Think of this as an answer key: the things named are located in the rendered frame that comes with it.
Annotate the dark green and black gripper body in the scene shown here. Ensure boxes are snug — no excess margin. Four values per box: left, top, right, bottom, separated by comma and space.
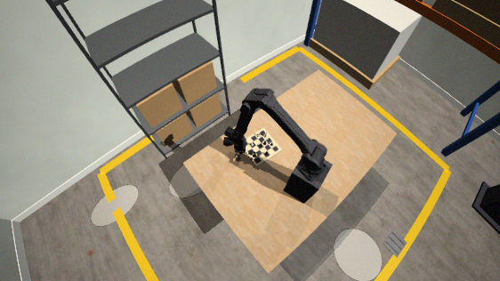
235, 138, 246, 153

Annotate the chessboard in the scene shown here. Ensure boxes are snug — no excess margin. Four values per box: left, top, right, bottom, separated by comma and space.
246, 128, 282, 166

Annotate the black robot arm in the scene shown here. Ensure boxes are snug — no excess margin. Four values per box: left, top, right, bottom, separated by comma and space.
223, 89, 327, 181

